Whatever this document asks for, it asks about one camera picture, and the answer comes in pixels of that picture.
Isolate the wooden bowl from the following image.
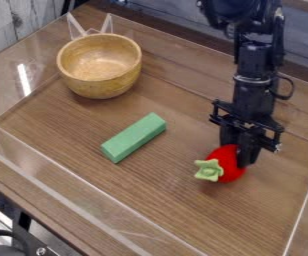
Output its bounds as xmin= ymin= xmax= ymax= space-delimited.
xmin=57 ymin=33 xmax=142 ymax=99

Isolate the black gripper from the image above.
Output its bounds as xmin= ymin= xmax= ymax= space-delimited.
xmin=211 ymin=75 xmax=284 ymax=168

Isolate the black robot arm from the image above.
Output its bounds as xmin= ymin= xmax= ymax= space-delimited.
xmin=197 ymin=0 xmax=287 ymax=168

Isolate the green rectangular block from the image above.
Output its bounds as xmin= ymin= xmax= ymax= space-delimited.
xmin=101 ymin=112 xmax=167 ymax=163

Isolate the red plush strawberry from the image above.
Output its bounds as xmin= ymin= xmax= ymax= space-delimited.
xmin=195 ymin=144 xmax=247 ymax=183

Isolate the clear acrylic tray wall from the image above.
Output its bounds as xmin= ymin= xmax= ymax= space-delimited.
xmin=0 ymin=8 xmax=308 ymax=256

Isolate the black table leg bracket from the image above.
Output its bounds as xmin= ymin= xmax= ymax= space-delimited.
xmin=13 ymin=210 xmax=60 ymax=256

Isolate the black cable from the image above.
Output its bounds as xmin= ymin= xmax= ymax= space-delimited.
xmin=269 ymin=74 xmax=296 ymax=101

